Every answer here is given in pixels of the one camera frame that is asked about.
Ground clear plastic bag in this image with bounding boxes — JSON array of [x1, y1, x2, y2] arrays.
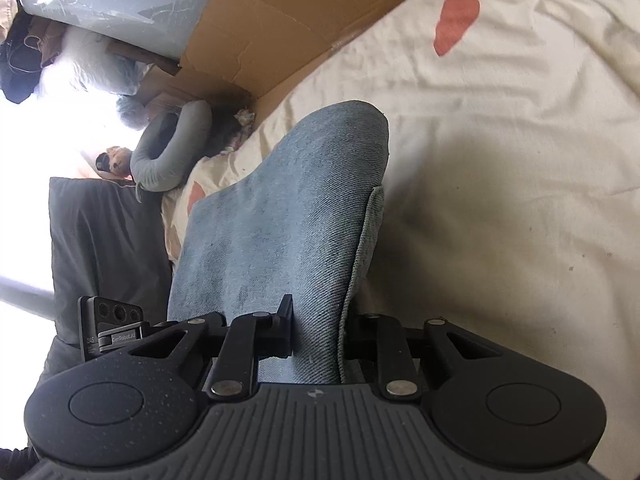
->
[[45, 25, 151, 96]]

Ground flattened cardboard sheet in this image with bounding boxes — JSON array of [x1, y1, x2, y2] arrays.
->
[[105, 0, 471, 121]]

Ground dark grey pillow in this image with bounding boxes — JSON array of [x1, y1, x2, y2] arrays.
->
[[49, 176, 173, 346]]

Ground light blue denim pants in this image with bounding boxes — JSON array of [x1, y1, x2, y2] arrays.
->
[[167, 100, 391, 386]]

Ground black bundled cloth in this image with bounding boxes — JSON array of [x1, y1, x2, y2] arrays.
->
[[0, 10, 51, 106]]

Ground brown plush bear toy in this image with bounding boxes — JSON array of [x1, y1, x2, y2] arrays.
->
[[95, 145, 133, 181]]

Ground cream bear print blanket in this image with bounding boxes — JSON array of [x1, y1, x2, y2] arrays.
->
[[160, 0, 640, 396]]

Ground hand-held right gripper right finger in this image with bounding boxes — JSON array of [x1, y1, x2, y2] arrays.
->
[[344, 312, 503, 402]]

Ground dark clothes heap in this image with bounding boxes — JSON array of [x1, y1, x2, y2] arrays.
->
[[210, 105, 256, 156]]

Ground grey neck pillow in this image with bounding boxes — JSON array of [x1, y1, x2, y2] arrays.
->
[[129, 100, 213, 193]]

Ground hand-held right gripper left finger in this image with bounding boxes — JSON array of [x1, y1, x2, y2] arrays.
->
[[127, 294, 294, 402]]

